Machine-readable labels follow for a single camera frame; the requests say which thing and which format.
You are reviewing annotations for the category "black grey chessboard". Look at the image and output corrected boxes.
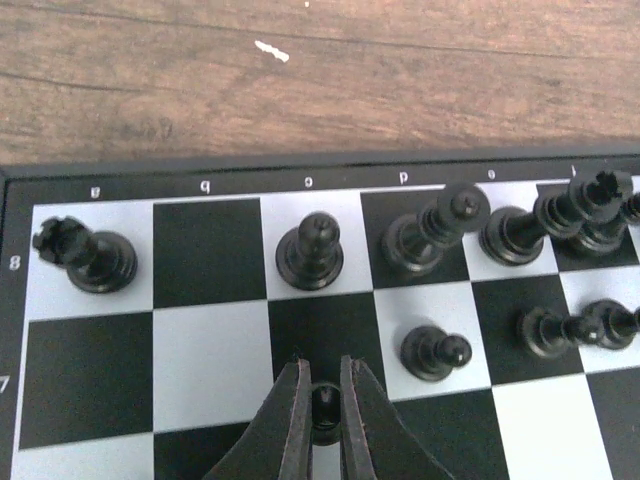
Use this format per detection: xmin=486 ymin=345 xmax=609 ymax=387
xmin=1 ymin=151 xmax=639 ymax=479

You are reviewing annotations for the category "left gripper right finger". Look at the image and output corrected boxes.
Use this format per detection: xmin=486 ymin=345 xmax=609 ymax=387
xmin=340 ymin=355 xmax=453 ymax=479

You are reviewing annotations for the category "tall black chess piece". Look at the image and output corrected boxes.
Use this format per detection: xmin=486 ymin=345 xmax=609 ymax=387
xmin=565 ymin=193 xmax=639 ymax=257

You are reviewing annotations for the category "black chess pawn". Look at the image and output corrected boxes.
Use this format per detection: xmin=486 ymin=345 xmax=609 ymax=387
xmin=311 ymin=382 xmax=341 ymax=446
xmin=517 ymin=307 xmax=604 ymax=360
xmin=581 ymin=299 xmax=639 ymax=350
xmin=400 ymin=325 xmax=473 ymax=382

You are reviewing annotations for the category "black chess rook corner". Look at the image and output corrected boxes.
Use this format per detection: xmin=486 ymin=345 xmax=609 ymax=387
xmin=32 ymin=216 xmax=138 ymax=294

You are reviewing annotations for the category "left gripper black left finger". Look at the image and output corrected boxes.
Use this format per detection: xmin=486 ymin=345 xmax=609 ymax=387
xmin=205 ymin=359 xmax=312 ymax=479

